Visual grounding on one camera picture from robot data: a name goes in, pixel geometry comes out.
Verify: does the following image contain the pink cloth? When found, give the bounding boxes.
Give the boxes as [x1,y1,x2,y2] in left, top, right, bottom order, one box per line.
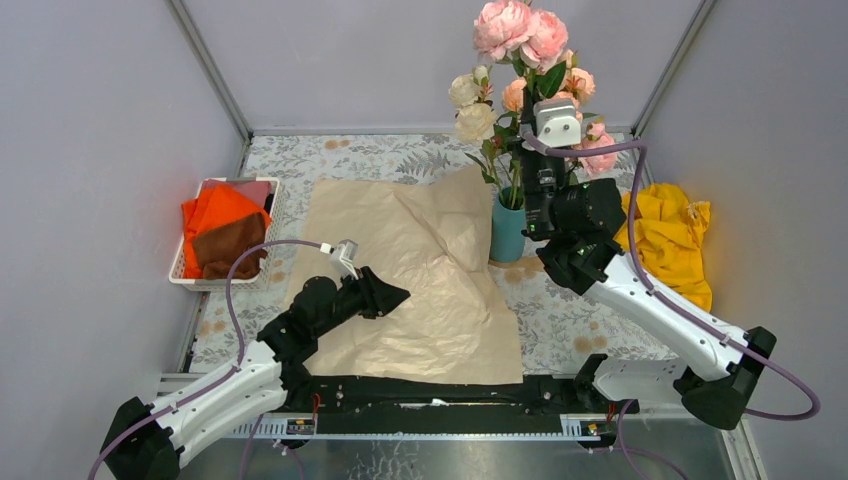
[200,179,275,209]

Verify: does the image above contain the white plastic basket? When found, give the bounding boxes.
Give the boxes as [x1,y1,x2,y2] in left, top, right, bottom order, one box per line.
[169,177,284,292]

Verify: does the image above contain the aluminium frame rail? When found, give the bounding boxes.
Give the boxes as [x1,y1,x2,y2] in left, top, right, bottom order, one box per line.
[165,0,252,144]

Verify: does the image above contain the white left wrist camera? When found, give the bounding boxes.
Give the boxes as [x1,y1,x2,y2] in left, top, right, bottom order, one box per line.
[320,239,359,280]

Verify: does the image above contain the peach rose stem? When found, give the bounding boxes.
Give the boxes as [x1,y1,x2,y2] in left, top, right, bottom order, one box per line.
[502,77,527,113]

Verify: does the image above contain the yellow crumpled cloth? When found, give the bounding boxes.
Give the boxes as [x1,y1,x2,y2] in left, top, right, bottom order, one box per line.
[634,184,713,312]

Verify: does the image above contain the floral patterned table mat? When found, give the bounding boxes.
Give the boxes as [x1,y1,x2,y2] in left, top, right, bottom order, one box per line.
[177,134,673,375]

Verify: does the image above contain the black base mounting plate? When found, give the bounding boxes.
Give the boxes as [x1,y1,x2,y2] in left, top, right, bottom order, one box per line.
[273,375,639,436]

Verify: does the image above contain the large pink rose stem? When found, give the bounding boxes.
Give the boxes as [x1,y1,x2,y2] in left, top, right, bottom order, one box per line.
[575,122,618,178]

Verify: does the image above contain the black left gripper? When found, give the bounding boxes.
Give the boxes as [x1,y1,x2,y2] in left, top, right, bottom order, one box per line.
[314,268,411,341]

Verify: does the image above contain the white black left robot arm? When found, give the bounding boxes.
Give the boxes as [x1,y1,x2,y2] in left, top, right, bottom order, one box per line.
[95,267,411,479]

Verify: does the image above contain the brown cloth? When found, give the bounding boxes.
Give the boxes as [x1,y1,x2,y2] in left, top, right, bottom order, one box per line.
[192,212,266,280]

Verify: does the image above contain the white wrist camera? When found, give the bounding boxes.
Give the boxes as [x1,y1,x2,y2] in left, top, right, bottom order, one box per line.
[533,98,582,148]
[320,239,359,280]

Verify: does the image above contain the teal cylindrical vase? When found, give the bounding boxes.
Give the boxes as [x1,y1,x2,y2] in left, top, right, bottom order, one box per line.
[489,187,526,263]

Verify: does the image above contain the peach kraft wrapping paper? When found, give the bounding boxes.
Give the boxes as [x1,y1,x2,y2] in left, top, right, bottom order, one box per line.
[304,167,523,385]

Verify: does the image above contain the cream rose stem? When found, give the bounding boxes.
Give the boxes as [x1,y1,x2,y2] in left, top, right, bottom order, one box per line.
[448,64,508,202]

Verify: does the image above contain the brown paper ribbon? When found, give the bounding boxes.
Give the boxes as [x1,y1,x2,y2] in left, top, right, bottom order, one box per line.
[488,256,544,272]

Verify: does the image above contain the orange cloth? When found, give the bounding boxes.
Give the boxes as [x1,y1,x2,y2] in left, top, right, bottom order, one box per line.
[182,185,273,280]

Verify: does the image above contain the pink bud rose stem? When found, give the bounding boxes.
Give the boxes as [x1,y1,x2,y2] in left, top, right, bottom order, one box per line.
[554,48,596,121]

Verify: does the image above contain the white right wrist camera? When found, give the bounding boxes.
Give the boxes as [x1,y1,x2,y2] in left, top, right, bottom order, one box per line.
[533,98,582,148]

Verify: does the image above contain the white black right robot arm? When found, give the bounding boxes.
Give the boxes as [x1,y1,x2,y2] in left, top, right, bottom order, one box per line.
[517,149,776,430]

